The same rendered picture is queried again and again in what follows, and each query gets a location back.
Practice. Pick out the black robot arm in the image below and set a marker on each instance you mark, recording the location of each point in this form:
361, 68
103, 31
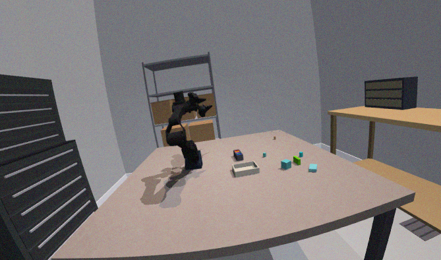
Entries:
180, 108

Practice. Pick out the light blue cube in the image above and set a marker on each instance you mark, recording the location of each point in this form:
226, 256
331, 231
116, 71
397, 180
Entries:
286, 164

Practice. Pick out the light blue flat block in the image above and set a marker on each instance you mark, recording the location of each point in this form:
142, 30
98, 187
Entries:
313, 168

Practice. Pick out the green rectangular block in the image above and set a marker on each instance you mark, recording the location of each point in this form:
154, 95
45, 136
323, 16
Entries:
297, 160

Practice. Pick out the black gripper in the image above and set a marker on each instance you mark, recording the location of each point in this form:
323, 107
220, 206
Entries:
201, 109

